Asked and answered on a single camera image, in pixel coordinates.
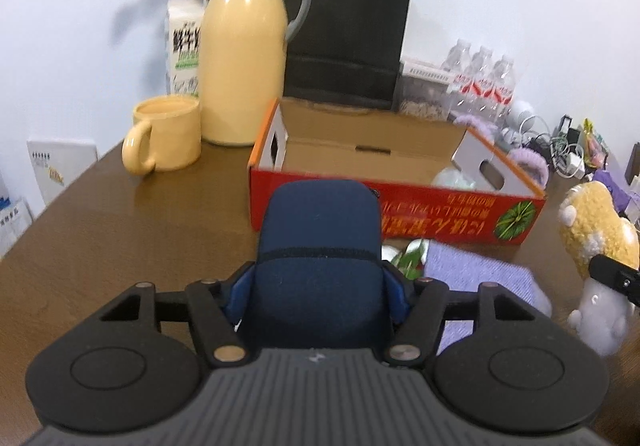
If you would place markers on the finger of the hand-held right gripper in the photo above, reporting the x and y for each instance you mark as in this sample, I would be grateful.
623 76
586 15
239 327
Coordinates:
612 273

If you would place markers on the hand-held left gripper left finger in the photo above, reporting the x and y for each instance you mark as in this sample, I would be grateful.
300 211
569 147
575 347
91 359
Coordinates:
239 293

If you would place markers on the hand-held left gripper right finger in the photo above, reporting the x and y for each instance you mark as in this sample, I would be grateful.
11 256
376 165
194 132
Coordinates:
397 293

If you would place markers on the yellow and white plush toy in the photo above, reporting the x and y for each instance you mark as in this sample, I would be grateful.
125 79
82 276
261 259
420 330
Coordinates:
592 226

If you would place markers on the purple cloth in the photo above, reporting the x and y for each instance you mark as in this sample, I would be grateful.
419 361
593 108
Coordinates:
475 276

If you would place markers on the red cardboard box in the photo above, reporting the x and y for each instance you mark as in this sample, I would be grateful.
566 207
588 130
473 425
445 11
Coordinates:
425 206

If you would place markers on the navy blue zip case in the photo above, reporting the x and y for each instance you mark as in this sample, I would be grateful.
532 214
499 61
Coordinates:
320 236

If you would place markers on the purple packet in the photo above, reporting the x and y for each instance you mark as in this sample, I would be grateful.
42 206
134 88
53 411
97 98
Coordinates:
612 186

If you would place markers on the white charger plug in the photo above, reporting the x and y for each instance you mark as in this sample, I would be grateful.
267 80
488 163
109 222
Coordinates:
574 166

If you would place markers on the white crumpled wrap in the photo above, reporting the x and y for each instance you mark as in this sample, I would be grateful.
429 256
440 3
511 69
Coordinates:
452 177

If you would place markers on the yellow green packet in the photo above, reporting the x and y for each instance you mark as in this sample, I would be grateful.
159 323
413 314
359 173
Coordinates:
595 140

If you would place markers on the purple fluffy headband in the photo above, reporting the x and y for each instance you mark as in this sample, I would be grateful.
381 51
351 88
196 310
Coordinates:
475 120
530 158

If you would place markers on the small black upright device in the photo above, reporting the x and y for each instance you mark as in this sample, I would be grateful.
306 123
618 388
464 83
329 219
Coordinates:
565 125

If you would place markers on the yellow mug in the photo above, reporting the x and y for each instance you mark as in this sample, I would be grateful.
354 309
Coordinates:
170 135

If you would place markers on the clear sunflower seed container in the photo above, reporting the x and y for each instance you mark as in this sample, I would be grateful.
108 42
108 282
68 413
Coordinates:
422 98

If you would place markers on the flat white printed box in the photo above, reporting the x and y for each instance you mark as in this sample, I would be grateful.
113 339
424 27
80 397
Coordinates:
430 66

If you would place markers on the yellow thermos jug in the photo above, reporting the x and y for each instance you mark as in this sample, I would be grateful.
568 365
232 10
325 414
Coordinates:
245 50

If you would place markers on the white milk carton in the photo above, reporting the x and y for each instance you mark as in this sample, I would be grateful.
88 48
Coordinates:
182 50

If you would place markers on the black paper bag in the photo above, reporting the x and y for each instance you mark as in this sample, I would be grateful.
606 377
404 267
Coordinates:
350 25

